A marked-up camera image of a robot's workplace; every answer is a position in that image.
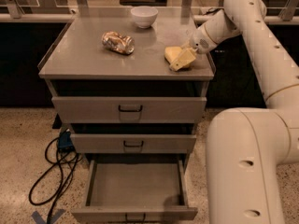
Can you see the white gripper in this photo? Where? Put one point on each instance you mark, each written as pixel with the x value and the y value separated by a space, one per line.
pixel 201 41

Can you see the yellow sponge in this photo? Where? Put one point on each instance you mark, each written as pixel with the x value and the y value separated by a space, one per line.
pixel 177 57

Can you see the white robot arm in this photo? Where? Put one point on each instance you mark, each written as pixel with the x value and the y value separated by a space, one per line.
pixel 244 146

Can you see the grey metal drawer cabinet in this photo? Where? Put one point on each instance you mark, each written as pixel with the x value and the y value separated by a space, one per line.
pixel 80 66

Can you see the grey top drawer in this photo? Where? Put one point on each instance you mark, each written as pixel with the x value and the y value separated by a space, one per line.
pixel 129 109

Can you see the grey drawer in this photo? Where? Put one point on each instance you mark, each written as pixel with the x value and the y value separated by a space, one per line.
pixel 129 109
pixel 135 190
pixel 133 143

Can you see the grey middle drawer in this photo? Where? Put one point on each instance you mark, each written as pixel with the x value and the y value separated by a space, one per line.
pixel 133 143

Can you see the grey bottom drawer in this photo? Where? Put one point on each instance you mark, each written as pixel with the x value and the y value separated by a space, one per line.
pixel 135 190

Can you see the white ceramic bowl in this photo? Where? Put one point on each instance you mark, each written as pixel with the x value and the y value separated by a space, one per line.
pixel 144 17

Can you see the blue power box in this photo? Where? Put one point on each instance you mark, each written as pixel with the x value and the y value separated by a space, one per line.
pixel 64 143

